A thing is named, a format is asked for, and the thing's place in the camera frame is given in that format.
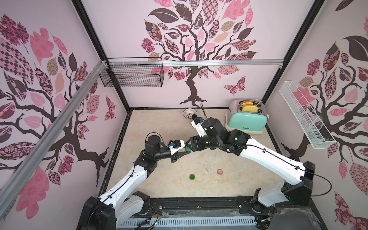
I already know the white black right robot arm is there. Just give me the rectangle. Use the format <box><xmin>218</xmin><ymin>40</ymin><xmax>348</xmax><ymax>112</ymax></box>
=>
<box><xmin>186</xmin><ymin>130</ymin><xmax>315</xmax><ymax>211</ymax></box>

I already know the black wire wall basket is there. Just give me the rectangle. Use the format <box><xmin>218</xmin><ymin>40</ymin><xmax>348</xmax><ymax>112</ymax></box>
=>
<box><xmin>100</xmin><ymin>57</ymin><xmax>164</xmax><ymax>87</ymax></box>

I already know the yellow toast slice front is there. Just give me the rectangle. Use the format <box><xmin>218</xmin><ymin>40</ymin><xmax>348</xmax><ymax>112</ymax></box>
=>
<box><xmin>241</xmin><ymin>104</ymin><xmax>258</xmax><ymax>113</ymax></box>

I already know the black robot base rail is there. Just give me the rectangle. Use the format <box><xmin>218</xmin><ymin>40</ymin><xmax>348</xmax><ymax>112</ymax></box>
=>
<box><xmin>149</xmin><ymin>196</ymin><xmax>316</xmax><ymax>217</ymax></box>

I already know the aluminium rail wall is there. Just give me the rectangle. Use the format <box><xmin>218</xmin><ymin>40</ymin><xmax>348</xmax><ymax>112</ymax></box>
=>
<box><xmin>1</xmin><ymin>60</ymin><xmax>107</xmax><ymax>218</ymax></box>
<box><xmin>109</xmin><ymin>59</ymin><xmax>284</xmax><ymax>67</ymax></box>

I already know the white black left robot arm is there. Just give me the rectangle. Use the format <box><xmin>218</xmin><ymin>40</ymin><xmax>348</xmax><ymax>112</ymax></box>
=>
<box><xmin>77</xmin><ymin>135</ymin><xmax>191</xmax><ymax>230</ymax></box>

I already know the aluminium rail back wall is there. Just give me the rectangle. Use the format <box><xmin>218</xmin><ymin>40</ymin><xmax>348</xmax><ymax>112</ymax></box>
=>
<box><xmin>109</xmin><ymin>59</ymin><xmax>284</xmax><ymax>67</ymax></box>

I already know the white wire wall shelf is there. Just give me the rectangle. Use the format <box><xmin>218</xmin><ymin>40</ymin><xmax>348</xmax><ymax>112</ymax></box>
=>
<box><xmin>279</xmin><ymin>80</ymin><xmax>337</xmax><ymax>150</ymax></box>

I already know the white slotted cable duct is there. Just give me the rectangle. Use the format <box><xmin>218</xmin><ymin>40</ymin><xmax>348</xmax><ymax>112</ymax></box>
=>
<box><xmin>119</xmin><ymin>216</ymin><xmax>257</xmax><ymax>229</ymax></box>

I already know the mint green Belinee toaster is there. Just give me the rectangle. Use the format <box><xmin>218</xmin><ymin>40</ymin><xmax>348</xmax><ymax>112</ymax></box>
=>
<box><xmin>225</xmin><ymin>99</ymin><xmax>269</xmax><ymax>134</ymax></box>

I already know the orange toast slice back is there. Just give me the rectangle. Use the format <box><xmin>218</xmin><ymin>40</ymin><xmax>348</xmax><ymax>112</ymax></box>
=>
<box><xmin>239</xmin><ymin>101</ymin><xmax>254</xmax><ymax>106</ymax></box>

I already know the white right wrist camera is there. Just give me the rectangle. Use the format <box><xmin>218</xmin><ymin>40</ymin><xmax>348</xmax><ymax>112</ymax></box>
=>
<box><xmin>191</xmin><ymin>115</ymin><xmax>207</xmax><ymax>138</ymax></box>

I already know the aluminium rail left wall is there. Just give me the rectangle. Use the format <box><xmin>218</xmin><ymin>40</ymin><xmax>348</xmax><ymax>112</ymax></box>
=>
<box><xmin>1</xmin><ymin>60</ymin><xmax>107</xmax><ymax>218</ymax></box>

